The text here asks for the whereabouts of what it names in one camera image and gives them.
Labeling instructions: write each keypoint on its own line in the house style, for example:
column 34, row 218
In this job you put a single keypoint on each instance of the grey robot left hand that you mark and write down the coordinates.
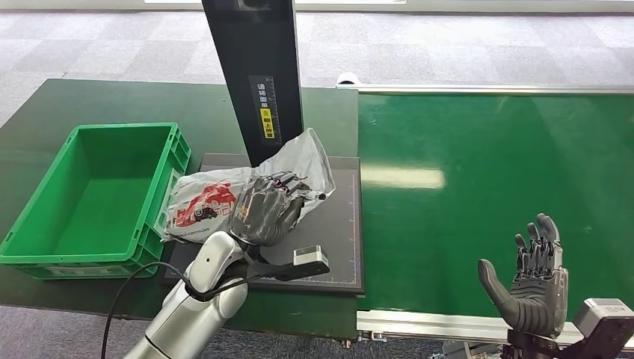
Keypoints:
column 265, row 213

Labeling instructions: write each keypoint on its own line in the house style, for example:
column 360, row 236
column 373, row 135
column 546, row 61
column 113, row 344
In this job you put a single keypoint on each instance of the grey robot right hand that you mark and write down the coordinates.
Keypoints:
column 537, row 302

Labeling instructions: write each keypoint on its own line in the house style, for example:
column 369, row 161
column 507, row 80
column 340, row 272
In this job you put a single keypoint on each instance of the grey red-printed mailer package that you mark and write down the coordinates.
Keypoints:
column 203, row 200

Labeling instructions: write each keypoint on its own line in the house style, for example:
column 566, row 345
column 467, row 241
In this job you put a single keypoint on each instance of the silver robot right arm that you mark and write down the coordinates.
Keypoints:
column 527, row 347

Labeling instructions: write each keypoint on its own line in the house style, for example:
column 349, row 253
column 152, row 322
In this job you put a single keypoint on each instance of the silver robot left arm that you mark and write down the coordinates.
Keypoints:
column 198, row 312

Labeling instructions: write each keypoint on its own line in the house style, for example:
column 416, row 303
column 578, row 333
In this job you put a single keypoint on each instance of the black weighing device with column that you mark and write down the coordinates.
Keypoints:
column 257, row 59

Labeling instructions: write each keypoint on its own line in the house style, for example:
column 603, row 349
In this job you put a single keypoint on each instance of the black yellow column label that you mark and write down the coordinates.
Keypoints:
column 266, row 111

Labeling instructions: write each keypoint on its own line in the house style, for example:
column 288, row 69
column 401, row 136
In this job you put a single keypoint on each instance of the green conveyor belt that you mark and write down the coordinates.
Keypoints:
column 495, row 148

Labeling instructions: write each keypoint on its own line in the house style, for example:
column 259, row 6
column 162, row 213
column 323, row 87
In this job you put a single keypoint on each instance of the green plastic crate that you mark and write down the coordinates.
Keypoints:
column 94, row 198

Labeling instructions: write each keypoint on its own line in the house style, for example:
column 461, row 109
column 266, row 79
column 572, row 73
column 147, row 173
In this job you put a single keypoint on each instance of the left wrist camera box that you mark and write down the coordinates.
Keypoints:
column 309, row 256

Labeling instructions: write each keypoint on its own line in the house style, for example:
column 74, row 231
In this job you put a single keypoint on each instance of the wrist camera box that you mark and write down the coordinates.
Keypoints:
column 309, row 256
column 602, row 322

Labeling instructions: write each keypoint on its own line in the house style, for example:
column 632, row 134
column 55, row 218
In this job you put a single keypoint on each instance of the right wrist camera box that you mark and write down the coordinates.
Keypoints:
column 602, row 322

